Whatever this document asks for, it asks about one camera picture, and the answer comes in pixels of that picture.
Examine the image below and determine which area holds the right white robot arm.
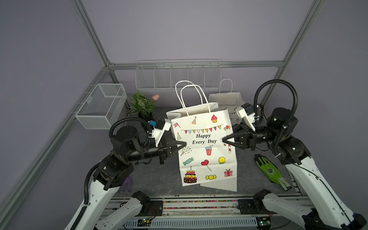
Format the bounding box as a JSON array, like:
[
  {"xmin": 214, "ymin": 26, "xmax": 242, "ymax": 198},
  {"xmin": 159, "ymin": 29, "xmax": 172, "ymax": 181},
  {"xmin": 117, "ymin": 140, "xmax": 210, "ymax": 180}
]
[{"xmin": 223, "ymin": 107, "xmax": 368, "ymax": 230}]

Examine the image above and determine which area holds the green black work glove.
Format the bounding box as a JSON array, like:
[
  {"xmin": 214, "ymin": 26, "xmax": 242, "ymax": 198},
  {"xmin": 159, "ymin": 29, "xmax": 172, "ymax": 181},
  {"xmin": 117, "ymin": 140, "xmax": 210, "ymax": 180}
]
[{"xmin": 254, "ymin": 154, "xmax": 292, "ymax": 191}]

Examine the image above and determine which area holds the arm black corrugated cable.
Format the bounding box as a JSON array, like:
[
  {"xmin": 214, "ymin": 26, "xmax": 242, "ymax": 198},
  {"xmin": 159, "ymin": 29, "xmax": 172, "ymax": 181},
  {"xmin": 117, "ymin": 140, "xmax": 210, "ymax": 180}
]
[
  {"xmin": 253, "ymin": 79, "xmax": 299, "ymax": 144},
  {"xmin": 108, "ymin": 117, "xmax": 151, "ymax": 141}
]

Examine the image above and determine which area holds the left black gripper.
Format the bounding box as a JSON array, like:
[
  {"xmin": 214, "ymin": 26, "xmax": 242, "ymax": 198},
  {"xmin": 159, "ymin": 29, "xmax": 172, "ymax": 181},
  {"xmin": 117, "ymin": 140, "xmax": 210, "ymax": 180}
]
[{"xmin": 127, "ymin": 135, "xmax": 186, "ymax": 164}]

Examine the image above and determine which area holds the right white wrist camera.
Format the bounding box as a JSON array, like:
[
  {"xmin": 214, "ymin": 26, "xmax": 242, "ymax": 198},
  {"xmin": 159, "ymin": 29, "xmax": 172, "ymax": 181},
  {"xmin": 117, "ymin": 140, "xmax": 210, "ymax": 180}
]
[{"xmin": 235, "ymin": 103, "xmax": 255, "ymax": 132}]

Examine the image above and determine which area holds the white wire mesh basket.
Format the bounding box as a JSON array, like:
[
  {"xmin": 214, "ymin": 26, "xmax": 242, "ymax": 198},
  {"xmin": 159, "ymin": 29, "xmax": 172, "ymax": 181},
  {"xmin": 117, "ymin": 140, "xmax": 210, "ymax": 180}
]
[{"xmin": 75, "ymin": 83, "xmax": 127, "ymax": 130}]

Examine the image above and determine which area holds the white wire wall shelf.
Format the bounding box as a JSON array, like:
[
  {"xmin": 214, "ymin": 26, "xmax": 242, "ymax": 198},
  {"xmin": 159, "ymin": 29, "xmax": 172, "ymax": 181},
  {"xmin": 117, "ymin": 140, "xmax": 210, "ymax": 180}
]
[{"xmin": 135, "ymin": 59, "xmax": 221, "ymax": 90}]

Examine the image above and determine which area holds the pink artificial tulip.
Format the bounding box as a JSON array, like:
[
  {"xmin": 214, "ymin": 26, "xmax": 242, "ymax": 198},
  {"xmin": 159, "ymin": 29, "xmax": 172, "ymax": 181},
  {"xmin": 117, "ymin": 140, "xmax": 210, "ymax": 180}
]
[{"xmin": 152, "ymin": 94, "xmax": 160, "ymax": 101}]

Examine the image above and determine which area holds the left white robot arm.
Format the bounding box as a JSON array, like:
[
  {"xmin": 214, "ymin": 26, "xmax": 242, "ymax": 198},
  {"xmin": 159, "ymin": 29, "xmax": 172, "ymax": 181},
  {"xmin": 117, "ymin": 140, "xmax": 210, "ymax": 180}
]
[{"xmin": 66, "ymin": 126, "xmax": 186, "ymax": 230}]

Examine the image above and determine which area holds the white party paper bag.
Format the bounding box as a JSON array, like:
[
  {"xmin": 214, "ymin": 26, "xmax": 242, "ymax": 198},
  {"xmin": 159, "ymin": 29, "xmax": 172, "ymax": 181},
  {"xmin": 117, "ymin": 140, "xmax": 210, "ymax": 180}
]
[{"xmin": 200, "ymin": 177, "xmax": 237, "ymax": 192}]

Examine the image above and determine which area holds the purple small toy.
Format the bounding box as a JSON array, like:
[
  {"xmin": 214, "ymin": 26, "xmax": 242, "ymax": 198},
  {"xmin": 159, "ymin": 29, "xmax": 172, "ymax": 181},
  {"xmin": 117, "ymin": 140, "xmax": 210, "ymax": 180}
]
[{"xmin": 119, "ymin": 176, "xmax": 132, "ymax": 192}]

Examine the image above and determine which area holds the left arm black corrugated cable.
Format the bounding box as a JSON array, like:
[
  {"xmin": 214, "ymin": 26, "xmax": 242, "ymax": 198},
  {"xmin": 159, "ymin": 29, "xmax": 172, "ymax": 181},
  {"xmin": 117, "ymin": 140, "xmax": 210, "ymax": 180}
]
[{"xmin": 108, "ymin": 117, "xmax": 151, "ymax": 141}]

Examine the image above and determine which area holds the green artificial plant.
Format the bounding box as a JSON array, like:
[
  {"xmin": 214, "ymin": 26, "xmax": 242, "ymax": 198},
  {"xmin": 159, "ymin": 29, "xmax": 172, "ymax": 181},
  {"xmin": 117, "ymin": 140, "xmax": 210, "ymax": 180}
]
[{"xmin": 129, "ymin": 90, "xmax": 156, "ymax": 118}]

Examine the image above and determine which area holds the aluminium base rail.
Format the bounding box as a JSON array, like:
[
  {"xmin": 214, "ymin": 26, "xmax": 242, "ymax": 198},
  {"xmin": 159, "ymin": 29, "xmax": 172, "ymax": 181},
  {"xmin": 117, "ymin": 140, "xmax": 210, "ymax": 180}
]
[{"xmin": 119, "ymin": 195, "xmax": 300, "ymax": 230}]

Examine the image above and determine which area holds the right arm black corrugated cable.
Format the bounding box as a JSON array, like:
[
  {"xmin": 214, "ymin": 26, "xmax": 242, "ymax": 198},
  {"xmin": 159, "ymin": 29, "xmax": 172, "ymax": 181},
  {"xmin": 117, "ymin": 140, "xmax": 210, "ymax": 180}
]
[{"xmin": 253, "ymin": 79, "xmax": 299, "ymax": 144}]

